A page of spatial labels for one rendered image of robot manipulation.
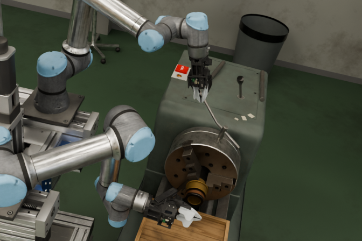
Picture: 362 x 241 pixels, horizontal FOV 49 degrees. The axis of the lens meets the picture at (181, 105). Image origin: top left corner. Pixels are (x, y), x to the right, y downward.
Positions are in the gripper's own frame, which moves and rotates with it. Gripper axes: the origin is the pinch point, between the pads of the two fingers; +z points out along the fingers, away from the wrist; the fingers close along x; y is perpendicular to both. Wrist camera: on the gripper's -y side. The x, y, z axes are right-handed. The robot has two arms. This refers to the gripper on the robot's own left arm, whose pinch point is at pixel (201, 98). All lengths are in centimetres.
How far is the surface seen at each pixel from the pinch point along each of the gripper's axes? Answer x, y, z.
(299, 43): 59, -340, 122
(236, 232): 14, -13, 91
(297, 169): 55, -146, 157
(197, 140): -1.1, 6.5, 16.1
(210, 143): 4.3, 6.8, 16.7
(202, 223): 2, 17, 52
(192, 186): -1.2, 20.4, 28.2
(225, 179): 11.0, 10.8, 31.9
